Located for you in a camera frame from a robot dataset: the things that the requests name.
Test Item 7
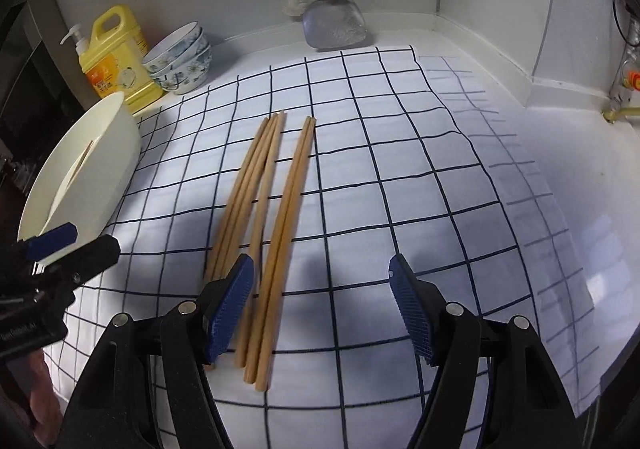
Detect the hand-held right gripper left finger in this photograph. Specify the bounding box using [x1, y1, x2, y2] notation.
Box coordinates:
[60, 253, 255, 449]

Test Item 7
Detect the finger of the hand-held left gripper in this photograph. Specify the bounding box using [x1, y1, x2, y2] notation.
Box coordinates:
[37, 235, 122, 287]
[15, 223, 79, 262]

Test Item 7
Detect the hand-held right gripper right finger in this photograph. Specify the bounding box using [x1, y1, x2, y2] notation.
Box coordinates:
[389, 253, 583, 449]

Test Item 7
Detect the white round tray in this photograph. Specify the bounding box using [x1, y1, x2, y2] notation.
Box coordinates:
[17, 90, 142, 266]

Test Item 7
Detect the group of wooden chopsticks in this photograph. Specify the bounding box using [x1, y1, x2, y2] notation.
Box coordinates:
[202, 110, 317, 391]

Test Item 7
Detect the person's left forearm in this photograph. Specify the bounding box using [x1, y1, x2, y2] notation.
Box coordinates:
[22, 351, 63, 447]

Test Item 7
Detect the white checked cloth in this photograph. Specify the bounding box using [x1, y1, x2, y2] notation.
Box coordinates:
[42, 44, 601, 449]

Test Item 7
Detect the black range hood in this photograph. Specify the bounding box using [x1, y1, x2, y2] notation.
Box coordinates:
[0, 0, 83, 170]

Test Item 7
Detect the yellow dish soap bottle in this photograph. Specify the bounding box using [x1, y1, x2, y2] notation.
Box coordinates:
[60, 5, 165, 114]

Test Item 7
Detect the white floral bowl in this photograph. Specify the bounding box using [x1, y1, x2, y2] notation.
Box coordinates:
[147, 36, 211, 81]
[141, 22, 208, 71]
[157, 52, 214, 96]

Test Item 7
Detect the brass pipe fitting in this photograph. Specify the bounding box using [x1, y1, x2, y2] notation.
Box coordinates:
[602, 105, 640, 125]

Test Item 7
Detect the black wire loop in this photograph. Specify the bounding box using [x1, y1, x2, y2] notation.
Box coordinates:
[612, 0, 640, 41]

